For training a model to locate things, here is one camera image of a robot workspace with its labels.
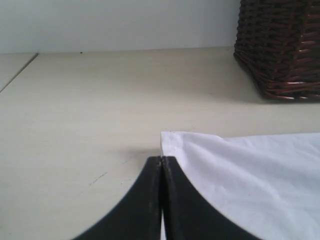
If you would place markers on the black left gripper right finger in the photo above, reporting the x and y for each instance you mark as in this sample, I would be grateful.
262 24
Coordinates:
187 215

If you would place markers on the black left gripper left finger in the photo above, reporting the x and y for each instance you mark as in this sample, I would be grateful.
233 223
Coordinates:
138 215

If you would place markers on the white t-shirt with red lettering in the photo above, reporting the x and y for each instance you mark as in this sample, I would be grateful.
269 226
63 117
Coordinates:
267 184

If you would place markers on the brown wicker basket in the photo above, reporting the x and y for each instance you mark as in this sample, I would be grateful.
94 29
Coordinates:
278 44

